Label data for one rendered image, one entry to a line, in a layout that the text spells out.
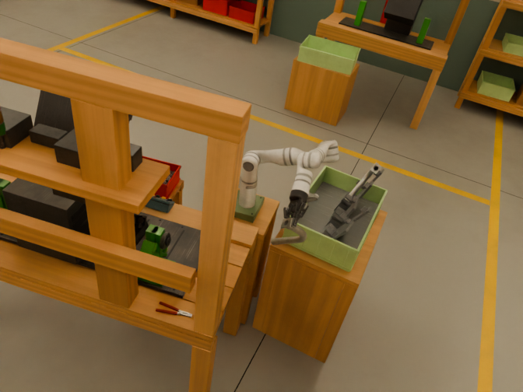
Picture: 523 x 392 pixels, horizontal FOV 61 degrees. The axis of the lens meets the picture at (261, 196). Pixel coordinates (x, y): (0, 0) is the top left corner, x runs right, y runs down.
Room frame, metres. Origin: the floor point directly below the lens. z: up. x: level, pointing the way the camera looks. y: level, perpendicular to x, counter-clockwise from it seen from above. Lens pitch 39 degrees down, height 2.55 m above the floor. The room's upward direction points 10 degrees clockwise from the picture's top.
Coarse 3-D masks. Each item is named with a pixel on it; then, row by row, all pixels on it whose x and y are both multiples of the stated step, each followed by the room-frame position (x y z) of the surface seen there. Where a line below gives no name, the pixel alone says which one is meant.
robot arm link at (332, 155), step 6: (294, 150) 1.91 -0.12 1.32; (300, 150) 1.92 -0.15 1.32; (330, 150) 1.87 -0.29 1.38; (336, 150) 1.88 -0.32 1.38; (294, 156) 1.88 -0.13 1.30; (330, 156) 1.85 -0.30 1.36; (336, 156) 1.86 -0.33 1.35; (294, 162) 1.87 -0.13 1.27; (324, 162) 1.86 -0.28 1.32; (330, 162) 1.86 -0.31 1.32
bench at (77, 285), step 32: (0, 256) 1.27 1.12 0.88; (32, 256) 1.30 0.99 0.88; (32, 288) 1.19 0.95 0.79; (64, 288) 1.16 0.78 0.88; (96, 288) 1.19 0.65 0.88; (224, 288) 1.32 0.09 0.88; (128, 320) 1.12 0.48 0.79; (160, 320) 1.09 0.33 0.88; (192, 320) 1.12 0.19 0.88; (224, 320) 1.66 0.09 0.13; (192, 352) 1.07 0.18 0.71; (192, 384) 1.07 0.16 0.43
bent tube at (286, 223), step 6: (282, 222) 1.35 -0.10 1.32; (288, 222) 1.33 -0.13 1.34; (282, 228) 1.33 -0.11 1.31; (288, 228) 1.33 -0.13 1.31; (294, 228) 1.34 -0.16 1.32; (300, 228) 1.35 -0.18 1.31; (300, 234) 1.34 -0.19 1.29; (306, 234) 1.36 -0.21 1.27; (276, 240) 1.44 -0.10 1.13; (282, 240) 1.42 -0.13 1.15; (288, 240) 1.41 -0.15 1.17; (294, 240) 1.39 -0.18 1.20; (300, 240) 1.37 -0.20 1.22
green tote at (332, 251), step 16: (320, 176) 2.25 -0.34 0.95; (336, 176) 2.32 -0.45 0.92; (352, 176) 2.29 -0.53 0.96; (368, 192) 2.24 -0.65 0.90; (384, 192) 2.19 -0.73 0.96; (304, 240) 1.74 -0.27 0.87; (320, 240) 1.71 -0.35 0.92; (336, 240) 1.69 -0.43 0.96; (320, 256) 1.70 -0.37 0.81; (336, 256) 1.68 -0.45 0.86; (352, 256) 1.65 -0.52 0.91
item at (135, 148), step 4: (132, 144) 1.27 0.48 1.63; (132, 148) 1.25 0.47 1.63; (136, 148) 1.25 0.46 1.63; (140, 148) 1.26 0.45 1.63; (132, 152) 1.22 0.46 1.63; (136, 152) 1.23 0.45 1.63; (140, 152) 1.26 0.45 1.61; (132, 156) 1.21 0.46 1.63; (136, 156) 1.23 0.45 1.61; (140, 156) 1.26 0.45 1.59; (132, 160) 1.21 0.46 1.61; (136, 160) 1.23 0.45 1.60; (140, 160) 1.26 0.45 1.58; (132, 164) 1.21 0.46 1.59; (136, 164) 1.23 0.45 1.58; (132, 168) 1.20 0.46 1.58; (136, 168) 1.23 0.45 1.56
